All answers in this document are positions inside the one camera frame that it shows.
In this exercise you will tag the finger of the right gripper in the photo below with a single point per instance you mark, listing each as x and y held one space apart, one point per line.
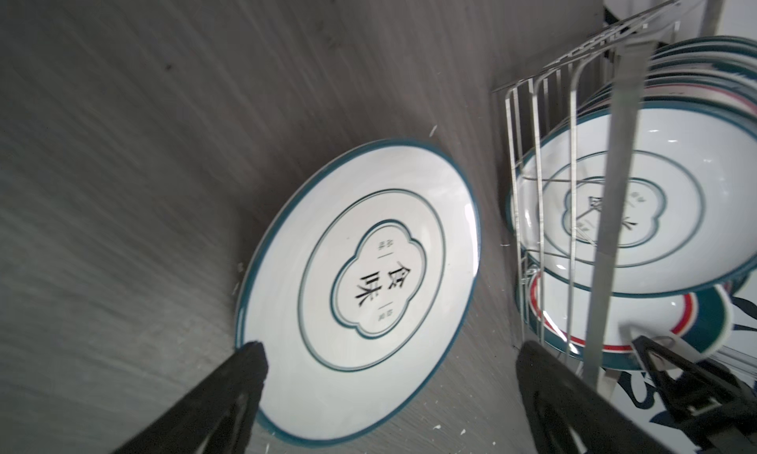
715 409

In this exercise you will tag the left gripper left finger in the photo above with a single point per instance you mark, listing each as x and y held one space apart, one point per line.
216 416

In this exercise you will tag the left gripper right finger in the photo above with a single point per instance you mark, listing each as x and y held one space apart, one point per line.
558 404

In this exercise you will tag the wire dish rack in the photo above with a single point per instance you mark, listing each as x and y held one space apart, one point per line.
673 51

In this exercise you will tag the white plate green cloud motif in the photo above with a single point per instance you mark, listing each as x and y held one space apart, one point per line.
690 210
359 288

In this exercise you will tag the white plate red green band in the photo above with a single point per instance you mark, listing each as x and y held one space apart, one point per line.
703 320

